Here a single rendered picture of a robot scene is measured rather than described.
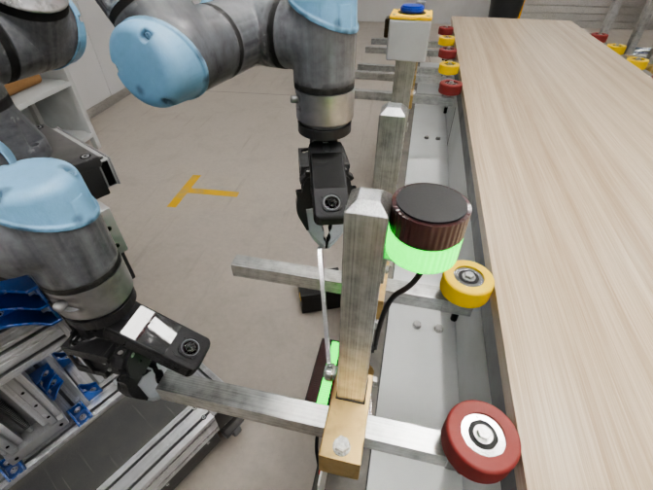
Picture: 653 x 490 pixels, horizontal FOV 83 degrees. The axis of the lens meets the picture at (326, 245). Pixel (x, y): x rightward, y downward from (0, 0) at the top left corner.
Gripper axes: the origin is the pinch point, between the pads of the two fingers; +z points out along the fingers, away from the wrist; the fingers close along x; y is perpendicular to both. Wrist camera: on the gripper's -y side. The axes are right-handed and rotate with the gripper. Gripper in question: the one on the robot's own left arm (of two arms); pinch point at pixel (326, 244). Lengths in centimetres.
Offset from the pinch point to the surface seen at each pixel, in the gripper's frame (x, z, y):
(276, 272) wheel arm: 8.8, 8.2, 2.9
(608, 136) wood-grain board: -82, 4, 40
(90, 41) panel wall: 169, 38, 347
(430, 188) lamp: -5.9, -23.4, -21.0
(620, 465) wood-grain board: -27.0, 3.9, -34.9
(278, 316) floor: 14, 94, 62
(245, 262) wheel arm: 14.5, 8.1, 6.4
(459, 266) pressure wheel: -21.6, 3.3, -4.4
